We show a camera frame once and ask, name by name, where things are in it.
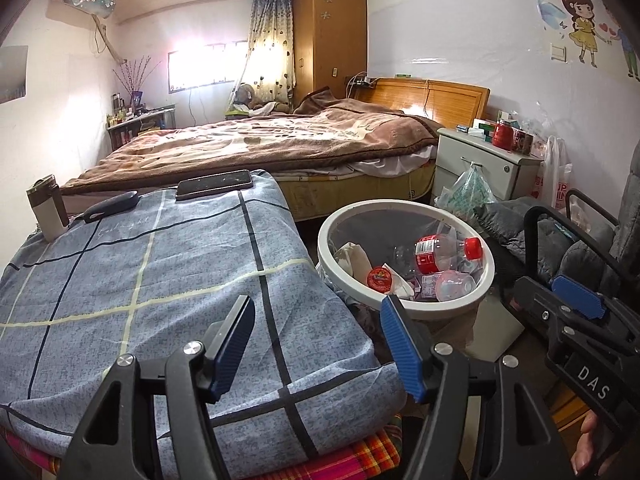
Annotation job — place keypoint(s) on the white wall switch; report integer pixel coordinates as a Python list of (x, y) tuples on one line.
[(558, 52)]

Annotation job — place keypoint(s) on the white nightstand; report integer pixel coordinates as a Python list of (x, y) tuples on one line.
[(480, 160)]

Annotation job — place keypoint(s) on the air conditioner pipe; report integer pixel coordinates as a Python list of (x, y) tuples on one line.
[(107, 42)]

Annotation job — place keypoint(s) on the patterned curtain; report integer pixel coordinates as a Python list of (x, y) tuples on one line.
[(270, 50)]

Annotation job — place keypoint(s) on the beige and brown thermos mug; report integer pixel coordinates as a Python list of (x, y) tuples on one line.
[(47, 210)]

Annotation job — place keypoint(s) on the grey bin liner bag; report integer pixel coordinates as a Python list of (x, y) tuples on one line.
[(390, 225)]

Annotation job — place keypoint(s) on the blue leaf wall sticker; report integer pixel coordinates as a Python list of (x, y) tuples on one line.
[(550, 10)]

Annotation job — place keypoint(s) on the grey wall calendar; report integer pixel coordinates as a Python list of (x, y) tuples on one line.
[(12, 75)]

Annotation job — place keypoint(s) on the dark blue glasses case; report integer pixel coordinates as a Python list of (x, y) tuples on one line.
[(112, 205)]

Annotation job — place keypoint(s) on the red tin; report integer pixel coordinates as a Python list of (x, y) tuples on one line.
[(502, 136)]

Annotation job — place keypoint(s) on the brown blanket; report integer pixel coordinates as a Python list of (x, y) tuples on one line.
[(250, 145)]

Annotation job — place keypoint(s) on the red and white plastic bag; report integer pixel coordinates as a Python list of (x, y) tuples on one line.
[(552, 175)]

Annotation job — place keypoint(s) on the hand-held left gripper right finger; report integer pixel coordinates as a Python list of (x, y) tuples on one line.
[(402, 350)]

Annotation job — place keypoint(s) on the red printed box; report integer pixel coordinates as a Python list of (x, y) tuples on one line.
[(522, 142)]

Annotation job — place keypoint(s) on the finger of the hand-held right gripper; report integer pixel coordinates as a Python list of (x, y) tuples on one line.
[(577, 295), (537, 310)]

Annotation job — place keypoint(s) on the white round trash bin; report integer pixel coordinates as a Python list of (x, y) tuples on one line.
[(430, 310)]

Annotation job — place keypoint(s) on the window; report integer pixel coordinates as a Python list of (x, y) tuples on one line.
[(207, 65)]

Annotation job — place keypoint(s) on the small clear bottle red label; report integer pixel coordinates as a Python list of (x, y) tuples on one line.
[(452, 284)]

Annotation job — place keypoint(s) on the pale bed sheet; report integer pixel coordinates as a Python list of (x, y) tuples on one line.
[(400, 160)]

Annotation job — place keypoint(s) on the person's right hand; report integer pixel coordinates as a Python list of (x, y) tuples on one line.
[(587, 442)]

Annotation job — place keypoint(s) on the purple drink carton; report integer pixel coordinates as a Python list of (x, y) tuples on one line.
[(425, 287)]

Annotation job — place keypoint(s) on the wooden wardrobe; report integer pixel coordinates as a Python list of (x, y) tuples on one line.
[(330, 35)]

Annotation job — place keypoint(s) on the cartoon couple wall sticker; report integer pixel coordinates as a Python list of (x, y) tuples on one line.
[(582, 25)]

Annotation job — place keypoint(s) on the power strip with chargers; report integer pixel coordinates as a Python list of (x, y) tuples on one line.
[(361, 81)]

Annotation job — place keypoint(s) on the grey chair cushion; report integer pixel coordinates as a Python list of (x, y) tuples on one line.
[(585, 255)]

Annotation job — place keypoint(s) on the wooden bed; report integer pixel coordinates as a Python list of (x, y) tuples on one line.
[(450, 97)]

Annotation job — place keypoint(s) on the brown teddy bear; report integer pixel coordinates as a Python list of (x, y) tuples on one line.
[(249, 96)]

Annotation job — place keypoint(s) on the black chair frame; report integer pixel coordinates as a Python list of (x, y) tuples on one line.
[(530, 230)]

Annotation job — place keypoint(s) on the cluttered shelf desk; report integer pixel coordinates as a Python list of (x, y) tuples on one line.
[(140, 127)]

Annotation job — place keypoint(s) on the black smartphone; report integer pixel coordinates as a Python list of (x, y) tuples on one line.
[(215, 185)]

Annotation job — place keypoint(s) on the red printed round container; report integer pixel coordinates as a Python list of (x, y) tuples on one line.
[(379, 278)]

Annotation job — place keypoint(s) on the green plastic bag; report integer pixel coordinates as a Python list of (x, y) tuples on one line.
[(467, 192)]

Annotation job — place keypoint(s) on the vase with branches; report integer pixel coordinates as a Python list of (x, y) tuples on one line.
[(135, 82)]

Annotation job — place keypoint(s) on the clear bottle with red cap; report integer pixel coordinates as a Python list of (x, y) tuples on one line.
[(430, 252)]

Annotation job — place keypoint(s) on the green medicine boxes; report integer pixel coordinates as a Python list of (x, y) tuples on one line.
[(482, 130)]

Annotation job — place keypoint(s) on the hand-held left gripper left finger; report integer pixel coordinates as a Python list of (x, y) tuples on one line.
[(235, 347)]

